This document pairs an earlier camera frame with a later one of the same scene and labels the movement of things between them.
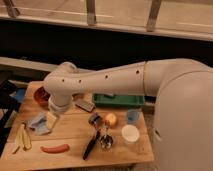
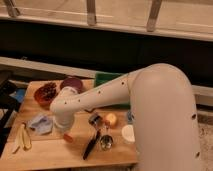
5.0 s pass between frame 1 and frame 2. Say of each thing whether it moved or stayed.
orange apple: stayed
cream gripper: moved
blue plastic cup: stayed
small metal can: stayed
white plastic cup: stayed
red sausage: moved
